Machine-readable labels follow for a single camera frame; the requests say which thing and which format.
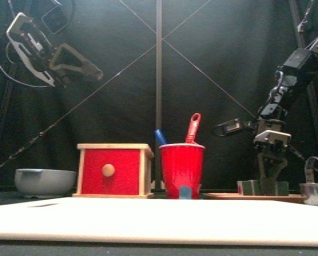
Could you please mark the dark green toy sushi roll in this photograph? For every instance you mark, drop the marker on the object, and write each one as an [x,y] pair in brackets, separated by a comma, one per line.
[250,187]

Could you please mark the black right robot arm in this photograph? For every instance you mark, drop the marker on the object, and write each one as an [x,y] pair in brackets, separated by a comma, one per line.
[295,73]

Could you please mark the white cutting board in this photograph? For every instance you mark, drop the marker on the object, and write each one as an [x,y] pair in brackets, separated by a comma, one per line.
[156,220]

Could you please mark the small clear plastic container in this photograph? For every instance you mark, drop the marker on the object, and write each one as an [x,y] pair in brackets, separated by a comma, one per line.
[315,193]

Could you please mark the red plastic cup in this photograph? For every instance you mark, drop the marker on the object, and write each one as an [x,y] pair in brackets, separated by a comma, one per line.
[181,166]

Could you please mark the blue tape strip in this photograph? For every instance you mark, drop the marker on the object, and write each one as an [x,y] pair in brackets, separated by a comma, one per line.
[184,192]

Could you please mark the pale grey-blue bowl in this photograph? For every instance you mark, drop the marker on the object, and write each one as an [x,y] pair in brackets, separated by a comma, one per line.
[43,182]

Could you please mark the wooden box with red drawer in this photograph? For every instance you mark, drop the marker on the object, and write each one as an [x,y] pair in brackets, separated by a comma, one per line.
[112,180]

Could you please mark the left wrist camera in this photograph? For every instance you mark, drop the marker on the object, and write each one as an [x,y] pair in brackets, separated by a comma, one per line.
[56,16]

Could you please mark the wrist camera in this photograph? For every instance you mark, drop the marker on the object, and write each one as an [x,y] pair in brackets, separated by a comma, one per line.
[228,127]
[56,16]

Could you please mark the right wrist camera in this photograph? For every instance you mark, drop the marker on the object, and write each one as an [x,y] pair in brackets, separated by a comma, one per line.
[228,127]

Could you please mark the thin metal frame pole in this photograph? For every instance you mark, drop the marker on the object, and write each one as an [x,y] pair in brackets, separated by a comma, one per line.
[159,66]

